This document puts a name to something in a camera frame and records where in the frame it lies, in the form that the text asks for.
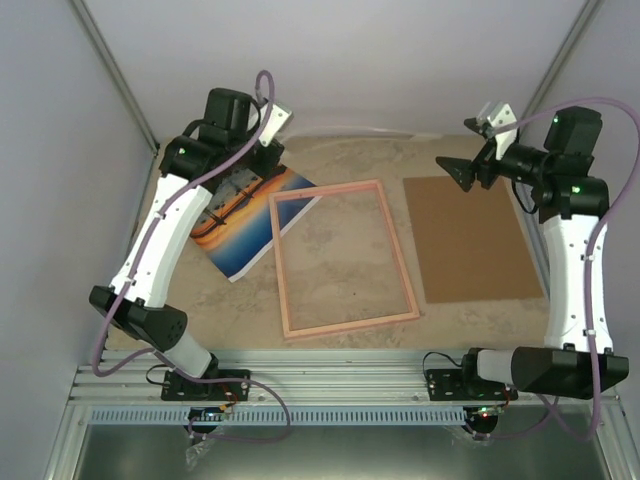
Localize sunset photo print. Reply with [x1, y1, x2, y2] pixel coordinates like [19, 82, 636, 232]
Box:
[190, 164, 315, 282]

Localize pink picture frame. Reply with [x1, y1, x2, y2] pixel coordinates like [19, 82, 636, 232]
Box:
[269, 179, 420, 340]

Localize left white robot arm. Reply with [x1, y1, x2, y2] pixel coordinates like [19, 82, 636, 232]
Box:
[89, 88, 292, 399]

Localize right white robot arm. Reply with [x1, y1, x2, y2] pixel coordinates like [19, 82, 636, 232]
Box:
[436, 102, 629, 400]

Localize brown cardboard backing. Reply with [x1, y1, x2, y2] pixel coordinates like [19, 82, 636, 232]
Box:
[403, 177, 543, 303]

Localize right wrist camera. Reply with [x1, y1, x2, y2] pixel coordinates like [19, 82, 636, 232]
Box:
[476, 101, 516, 137]

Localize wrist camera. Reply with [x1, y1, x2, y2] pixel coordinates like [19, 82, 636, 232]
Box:
[259, 102, 293, 147]
[476, 101, 516, 137]

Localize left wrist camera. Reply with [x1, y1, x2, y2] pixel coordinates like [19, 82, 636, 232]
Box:
[259, 102, 293, 147]

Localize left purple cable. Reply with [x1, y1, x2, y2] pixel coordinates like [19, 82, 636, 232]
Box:
[91, 69, 293, 442]

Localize purple cable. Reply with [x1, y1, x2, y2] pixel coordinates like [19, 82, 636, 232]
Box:
[464, 97, 640, 443]
[91, 69, 293, 442]

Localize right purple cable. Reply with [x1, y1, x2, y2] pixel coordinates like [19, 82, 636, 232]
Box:
[464, 97, 640, 443]

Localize right corner aluminium post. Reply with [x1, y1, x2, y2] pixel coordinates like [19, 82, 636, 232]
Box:
[524, 0, 604, 117]

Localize corner aluminium post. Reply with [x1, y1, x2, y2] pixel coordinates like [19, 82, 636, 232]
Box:
[524, 0, 604, 117]
[68, 0, 160, 153]

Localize left corner aluminium post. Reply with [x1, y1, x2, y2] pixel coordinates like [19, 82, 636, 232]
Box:
[68, 0, 160, 153]

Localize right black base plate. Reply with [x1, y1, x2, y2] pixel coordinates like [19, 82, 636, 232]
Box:
[424, 368, 519, 401]

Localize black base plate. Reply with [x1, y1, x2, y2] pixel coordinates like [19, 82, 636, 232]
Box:
[424, 368, 519, 401]
[160, 369, 251, 403]

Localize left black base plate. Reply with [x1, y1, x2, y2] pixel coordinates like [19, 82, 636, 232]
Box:
[160, 369, 251, 403]

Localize aluminium rail base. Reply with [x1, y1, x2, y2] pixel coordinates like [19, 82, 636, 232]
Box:
[68, 349, 621, 406]

